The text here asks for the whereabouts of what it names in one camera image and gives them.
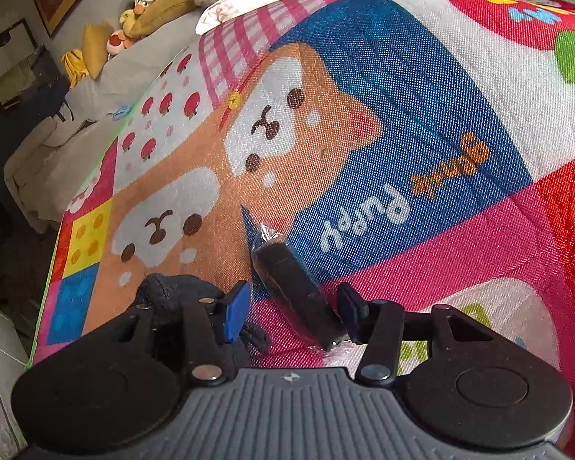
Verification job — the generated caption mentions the black plush toy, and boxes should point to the black plush toy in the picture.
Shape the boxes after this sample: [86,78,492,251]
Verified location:
[135,273,271,377]

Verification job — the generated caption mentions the small stuffed toys on sofa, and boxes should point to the small stuffed toys on sofa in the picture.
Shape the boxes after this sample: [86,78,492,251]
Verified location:
[61,0,163,88]

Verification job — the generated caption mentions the black bar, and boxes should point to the black bar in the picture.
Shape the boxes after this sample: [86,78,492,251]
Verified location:
[241,207,347,352]

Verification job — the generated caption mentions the colourful cartoon play mat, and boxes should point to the colourful cartoon play mat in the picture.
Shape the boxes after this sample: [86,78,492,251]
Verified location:
[32,0,575,457]

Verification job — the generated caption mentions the yellow cushion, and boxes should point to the yellow cushion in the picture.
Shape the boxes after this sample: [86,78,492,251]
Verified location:
[119,0,197,41]

